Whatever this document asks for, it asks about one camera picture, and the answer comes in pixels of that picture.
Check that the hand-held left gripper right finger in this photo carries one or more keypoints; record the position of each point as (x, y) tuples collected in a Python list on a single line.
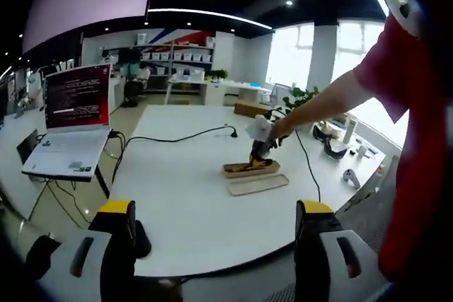
[(318, 263)]

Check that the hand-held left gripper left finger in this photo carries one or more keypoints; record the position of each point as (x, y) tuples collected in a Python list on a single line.
[(113, 263)]

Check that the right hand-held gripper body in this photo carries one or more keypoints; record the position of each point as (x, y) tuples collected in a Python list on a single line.
[(261, 130)]

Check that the beige cutlery case base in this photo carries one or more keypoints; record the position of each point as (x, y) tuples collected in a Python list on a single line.
[(272, 169)]

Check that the beige cutlery case lid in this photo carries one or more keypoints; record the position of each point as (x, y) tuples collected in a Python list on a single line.
[(258, 185)]

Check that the person's right hand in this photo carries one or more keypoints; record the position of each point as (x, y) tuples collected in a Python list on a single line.
[(281, 132)]

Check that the brown cardboard box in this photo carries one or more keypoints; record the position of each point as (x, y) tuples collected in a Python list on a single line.
[(251, 109)]

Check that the black computer mouse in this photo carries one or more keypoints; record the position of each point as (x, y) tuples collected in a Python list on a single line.
[(143, 242)]

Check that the potted green plant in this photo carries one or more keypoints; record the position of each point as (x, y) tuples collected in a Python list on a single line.
[(301, 95)]

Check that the black and white headset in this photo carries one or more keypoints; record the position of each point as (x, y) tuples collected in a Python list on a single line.
[(336, 150), (318, 132)]

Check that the green plant on white cabinet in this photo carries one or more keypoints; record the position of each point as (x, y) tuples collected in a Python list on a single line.
[(216, 74)]

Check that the black laptop stand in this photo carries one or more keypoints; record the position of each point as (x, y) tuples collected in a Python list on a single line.
[(102, 183)]

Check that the grey mesh office chair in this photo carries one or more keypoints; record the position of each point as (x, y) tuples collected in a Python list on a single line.
[(375, 203)]

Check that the white game controller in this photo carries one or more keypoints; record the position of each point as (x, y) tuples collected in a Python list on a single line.
[(352, 178)]

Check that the storage shelf with white bins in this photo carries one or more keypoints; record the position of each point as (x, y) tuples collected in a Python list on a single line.
[(177, 56)]

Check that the person in red shirt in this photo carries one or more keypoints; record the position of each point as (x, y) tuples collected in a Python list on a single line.
[(417, 139)]

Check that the white laptop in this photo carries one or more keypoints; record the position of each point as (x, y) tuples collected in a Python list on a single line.
[(74, 93)]

